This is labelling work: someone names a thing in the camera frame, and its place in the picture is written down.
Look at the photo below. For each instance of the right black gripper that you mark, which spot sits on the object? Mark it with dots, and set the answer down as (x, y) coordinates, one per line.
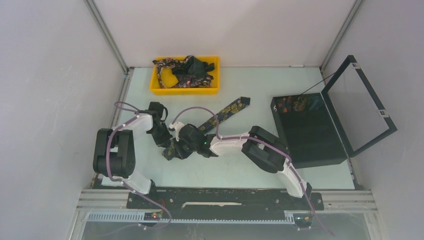
(183, 154)

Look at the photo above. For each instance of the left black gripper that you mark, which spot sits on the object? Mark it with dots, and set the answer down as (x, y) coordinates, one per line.
(165, 139)

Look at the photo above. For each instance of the navy gold floral tie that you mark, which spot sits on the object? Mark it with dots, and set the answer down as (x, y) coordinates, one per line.
(236, 106)

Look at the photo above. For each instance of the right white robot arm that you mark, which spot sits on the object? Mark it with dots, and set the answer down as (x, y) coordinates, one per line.
(263, 148)

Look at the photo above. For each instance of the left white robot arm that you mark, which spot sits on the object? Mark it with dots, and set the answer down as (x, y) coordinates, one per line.
(114, 153)

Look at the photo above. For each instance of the rolled ties in box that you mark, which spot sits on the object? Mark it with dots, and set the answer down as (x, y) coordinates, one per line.
(292, 103)

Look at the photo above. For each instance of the black pink floral tie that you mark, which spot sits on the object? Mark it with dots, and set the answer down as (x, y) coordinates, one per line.
(183, 81)

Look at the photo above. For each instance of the dark green tie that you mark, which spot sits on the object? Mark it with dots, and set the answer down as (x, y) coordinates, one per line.
(193, 66)

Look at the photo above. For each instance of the black storage box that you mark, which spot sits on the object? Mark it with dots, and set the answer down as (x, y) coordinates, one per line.
(310, 137)

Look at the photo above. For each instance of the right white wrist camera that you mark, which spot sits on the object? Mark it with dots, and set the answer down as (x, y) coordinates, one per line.
(176, 127)

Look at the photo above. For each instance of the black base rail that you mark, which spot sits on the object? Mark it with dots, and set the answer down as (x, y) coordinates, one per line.
(232, 204)

